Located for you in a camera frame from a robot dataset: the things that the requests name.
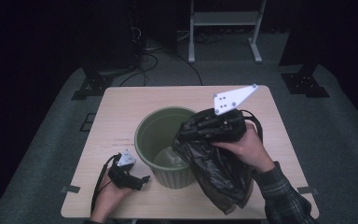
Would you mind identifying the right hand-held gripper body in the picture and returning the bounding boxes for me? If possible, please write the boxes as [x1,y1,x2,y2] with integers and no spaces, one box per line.
[213,83,259,144]

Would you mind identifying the black metal stand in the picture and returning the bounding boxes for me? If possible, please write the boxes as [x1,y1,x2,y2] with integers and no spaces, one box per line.
[279,0,330,99]
[71,0,144,101]

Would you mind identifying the person's right hand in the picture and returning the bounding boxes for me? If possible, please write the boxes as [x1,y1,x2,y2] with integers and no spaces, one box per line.
[213,124,276,174]

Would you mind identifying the grey tape strip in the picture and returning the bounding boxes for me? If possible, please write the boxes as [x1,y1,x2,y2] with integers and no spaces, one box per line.
[60,185,81,194]
[296,186,320,196]

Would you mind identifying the bundle of dark cables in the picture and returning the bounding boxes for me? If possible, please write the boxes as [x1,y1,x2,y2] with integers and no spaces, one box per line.
[195,31,227,45]

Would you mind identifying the black plastic garbage bag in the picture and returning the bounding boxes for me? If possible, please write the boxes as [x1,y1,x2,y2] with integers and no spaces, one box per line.
[171,107,255,216]

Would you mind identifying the black floor cable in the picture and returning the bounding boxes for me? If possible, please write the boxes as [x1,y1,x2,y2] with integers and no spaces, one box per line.
[148,49,203,87]
[119,54,159,88]

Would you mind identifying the white metal stand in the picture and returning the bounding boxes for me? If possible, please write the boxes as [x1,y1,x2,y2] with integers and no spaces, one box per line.
[187,0,268,64]

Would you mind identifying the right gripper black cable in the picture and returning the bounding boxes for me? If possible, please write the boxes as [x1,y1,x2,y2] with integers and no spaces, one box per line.
[239,109,264,144]

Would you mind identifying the green plastic bucket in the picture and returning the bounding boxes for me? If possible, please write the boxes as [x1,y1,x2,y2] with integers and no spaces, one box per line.
[133,105,200,190]

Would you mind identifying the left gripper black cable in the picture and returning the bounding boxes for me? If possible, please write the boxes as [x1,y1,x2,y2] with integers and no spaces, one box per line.
[90,153,122,214]

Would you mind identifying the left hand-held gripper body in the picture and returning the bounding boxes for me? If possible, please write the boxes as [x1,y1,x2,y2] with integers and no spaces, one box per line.
[107,148,139,189]

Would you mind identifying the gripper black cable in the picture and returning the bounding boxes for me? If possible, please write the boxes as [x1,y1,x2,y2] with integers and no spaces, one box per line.
[90,153,122,214]
[239,109,264,144]

